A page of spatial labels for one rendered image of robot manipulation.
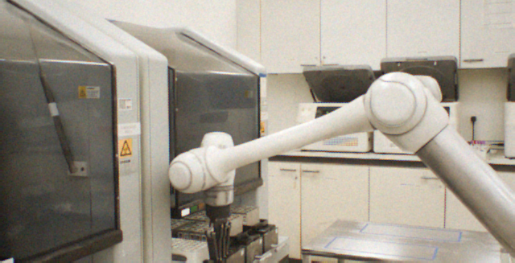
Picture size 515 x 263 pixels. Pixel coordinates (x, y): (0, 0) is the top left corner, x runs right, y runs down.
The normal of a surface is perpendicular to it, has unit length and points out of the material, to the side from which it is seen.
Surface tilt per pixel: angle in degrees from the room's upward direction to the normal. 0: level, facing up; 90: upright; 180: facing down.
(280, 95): 90
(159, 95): 90
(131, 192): 90
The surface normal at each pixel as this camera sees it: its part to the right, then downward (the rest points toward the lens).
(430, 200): -0.44, 0.05
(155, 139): 0.91, 0.01
